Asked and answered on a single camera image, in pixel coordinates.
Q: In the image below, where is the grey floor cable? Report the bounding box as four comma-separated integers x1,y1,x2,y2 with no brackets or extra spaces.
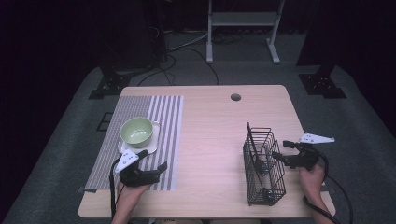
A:
165,31,209,52

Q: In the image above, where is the black utensil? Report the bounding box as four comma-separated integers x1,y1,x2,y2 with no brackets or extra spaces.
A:
261,186,276,201

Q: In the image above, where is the black stand base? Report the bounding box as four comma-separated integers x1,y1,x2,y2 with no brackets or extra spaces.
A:
298,64,347,100
88,65,133,101

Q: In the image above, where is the white metal stand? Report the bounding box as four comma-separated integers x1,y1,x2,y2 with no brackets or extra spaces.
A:
205,0,286,65

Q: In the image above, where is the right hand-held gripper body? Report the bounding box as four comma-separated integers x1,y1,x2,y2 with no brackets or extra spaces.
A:
282,133,336,172

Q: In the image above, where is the left hand-held gripper black cable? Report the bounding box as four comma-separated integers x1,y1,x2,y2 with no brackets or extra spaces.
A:
108,157,123,220

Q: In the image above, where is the white square plate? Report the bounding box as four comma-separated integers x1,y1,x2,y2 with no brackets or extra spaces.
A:
117,120,162,156

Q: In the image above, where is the black floor cable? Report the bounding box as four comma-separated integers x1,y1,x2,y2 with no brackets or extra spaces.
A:
136,46,219,87

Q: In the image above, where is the person's right hand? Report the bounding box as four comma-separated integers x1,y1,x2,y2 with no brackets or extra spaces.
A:
298,163,327,203

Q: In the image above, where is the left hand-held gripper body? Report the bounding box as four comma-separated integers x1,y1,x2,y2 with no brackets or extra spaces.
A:
114,148,161,188

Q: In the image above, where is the black long-handled spoon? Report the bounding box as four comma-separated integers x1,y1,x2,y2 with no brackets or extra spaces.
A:
246,121,271,176

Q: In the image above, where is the black wire basket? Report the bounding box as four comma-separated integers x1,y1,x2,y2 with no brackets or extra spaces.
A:
242,121,287,207

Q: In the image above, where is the grey striped placemat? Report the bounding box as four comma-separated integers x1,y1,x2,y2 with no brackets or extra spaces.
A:
84,94,185,191

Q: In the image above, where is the light green bowl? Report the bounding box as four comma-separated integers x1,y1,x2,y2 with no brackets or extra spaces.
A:
119,117,154,149

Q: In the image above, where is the person's left hand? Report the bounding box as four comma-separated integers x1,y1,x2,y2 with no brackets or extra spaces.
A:
115,181,153,209

